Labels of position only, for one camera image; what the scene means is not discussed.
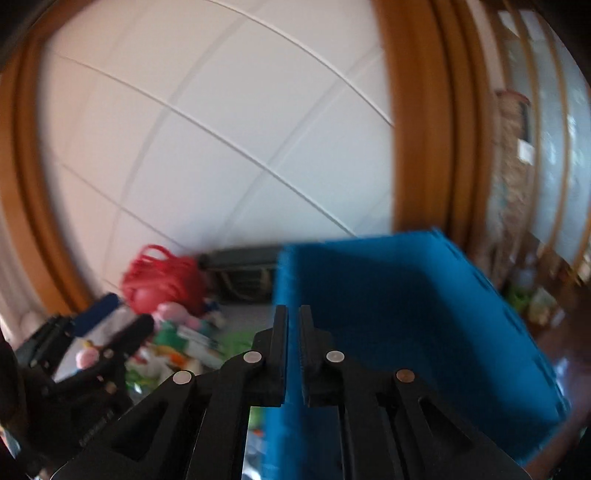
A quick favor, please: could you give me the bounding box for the pink plush toy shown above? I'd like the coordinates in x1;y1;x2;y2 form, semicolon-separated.
154;302;200;331

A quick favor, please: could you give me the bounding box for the glass door cabinet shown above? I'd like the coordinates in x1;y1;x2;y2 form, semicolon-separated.
475;0;591;278

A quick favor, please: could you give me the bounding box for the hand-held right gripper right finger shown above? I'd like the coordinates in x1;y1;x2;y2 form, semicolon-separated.
299;305;532;480

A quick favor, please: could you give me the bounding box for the blue plastic storage crate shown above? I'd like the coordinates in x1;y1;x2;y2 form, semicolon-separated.
263;228;571;480

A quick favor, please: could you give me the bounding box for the red bag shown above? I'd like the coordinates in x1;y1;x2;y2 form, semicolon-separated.
121;244;208;317

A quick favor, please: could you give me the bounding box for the dark green gift bag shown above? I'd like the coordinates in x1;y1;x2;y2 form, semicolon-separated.
198;246;283;304

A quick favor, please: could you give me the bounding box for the white paper packet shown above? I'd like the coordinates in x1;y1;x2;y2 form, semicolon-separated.
174;324;228;367

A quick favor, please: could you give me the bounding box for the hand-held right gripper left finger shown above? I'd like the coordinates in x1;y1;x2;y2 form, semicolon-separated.
51;305;289;480

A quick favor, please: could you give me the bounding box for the wooden trim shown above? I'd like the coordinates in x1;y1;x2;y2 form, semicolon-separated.
0;28;95;317

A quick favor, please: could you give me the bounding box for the beige hanging bag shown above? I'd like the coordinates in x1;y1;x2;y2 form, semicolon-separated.
492;90;539;282

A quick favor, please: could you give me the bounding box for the grey cloth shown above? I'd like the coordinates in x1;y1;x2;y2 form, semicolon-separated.
216;302;278;354

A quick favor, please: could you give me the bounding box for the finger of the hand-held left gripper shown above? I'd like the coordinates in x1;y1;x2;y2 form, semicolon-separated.
55;315;156;394
14;293;123;371

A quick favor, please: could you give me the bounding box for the wooden door frame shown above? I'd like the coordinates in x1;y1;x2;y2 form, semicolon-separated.
373;0;478;243

